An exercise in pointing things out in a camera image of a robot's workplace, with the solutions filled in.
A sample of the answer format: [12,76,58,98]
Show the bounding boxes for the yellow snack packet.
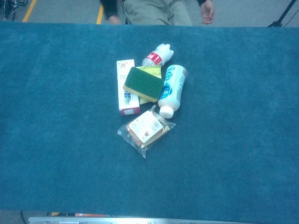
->
[136,65,163,105]

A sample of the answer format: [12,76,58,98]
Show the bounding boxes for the seated person khaki trousers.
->
[122,0,193,26]

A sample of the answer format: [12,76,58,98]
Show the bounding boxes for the short yellow floor tape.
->
[96,4,105,25]

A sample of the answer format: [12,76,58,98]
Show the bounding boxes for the blue table cloth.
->
[0,21,299,224]

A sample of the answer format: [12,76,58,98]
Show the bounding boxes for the black cable bundle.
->
[0,0,28,21]

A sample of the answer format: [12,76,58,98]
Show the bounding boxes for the white drink bottle blue label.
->
[157,64,188,119]

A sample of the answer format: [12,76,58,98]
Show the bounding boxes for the long yellow floor tape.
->
[22,0,37,23]

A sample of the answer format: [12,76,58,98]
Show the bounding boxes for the aluminium rail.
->
[28,216,236,224]

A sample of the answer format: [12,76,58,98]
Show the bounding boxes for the person's right hand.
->
[107,15,122,25]

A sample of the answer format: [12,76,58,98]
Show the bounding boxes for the white toothpaste box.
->
[116,59,142,117]

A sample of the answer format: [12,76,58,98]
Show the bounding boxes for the green yellow sponge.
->
[122,66,165,103]

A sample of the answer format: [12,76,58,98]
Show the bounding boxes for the person's right forearm dark sleeve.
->
[100,0,120,21]

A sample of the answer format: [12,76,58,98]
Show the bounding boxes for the clear cola bottle red label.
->
[142,43,175,68]

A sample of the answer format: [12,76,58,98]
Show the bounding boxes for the person's left hand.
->
[200,1,215,25]

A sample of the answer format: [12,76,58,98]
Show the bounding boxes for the sandwich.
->
[117,105,176,159]

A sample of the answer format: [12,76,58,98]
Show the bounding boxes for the black tripod stand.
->
[267,0,299,28]

